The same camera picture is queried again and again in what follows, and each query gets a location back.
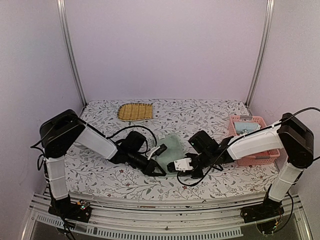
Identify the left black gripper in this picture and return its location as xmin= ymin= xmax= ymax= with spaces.
xmin=127 ymin=149 xmax=166 ymax=176

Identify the light green towel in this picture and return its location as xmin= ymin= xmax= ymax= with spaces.
xmin=156 ymin=133 xmax=185 ymax=173

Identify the pink towel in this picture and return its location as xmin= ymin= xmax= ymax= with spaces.
xmin=259 ymin=149 xmax=280 ymax=158

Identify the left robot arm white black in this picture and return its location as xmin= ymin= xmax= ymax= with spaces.
xmin=31 ymin=109 xmax=166 ymax=217

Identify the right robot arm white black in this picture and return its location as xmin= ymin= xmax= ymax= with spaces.
xmin=186 ymin=113 xmax=314 ymax=218

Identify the woven bamboo tray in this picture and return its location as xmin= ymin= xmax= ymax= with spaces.
xmin=117 ymin=103 xmax=153 ymax=122

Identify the blue rolled towel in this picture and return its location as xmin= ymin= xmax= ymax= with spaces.
xmin=233 ymin=121 xmax=261 ymax=135

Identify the pink plastic basket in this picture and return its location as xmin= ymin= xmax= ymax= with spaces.
xmin=226 ymin=115 xmax=284 ymax=166

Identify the white ceramic bowl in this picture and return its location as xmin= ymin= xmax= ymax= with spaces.
xmin=74 ymin=142 xmax=88 ymax=150

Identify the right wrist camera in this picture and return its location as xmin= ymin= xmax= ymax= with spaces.
xmin=166 ymin=157 xmax=194 ymax=173

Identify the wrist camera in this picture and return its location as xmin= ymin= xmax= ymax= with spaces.
xmin=147 ymin=143 xmax=168 ymax=160
xmin=166 ymin=157 xmax=194 ymax=173

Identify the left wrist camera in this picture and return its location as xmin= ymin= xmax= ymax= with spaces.
xmin=147 ymin=143 xmax=168 ymax=160

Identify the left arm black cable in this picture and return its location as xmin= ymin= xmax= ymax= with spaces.
xmin=106 ymin=124 xmax=158 ymax=153

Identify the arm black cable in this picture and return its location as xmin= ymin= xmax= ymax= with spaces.
xmin=106 ymin=124 xmax=158 ymax=153
xmin=176 ymin=106 xmax=320 ymax=187

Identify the aluminium front rail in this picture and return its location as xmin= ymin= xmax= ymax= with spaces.
xmin=21 ymin=193 xmax=313 ymax=240

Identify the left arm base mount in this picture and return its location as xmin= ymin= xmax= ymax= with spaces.
xmin=48 ymin=196 xmax=92 ymax=223

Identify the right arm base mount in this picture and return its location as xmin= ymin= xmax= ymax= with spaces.
xmin=240 ymin=202 xmax=285 ymax=223

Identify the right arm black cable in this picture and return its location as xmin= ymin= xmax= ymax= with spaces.
xmin=176 ymin=106 xmax=320 ymax=187

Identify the right aluminium frame post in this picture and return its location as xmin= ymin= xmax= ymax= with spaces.
xmin=245 ymin=0 xmax=275 ymax=109

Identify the aluminium frame post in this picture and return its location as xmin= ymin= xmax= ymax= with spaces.
xmin=245 ymin=0 xmax=275 ymax=109
xmin=56 ymin=0 xmax=88 ymax=108

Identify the left aluminium frame post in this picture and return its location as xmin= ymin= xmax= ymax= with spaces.
xmin=56 ymin=0 xmax=88 ymax=108

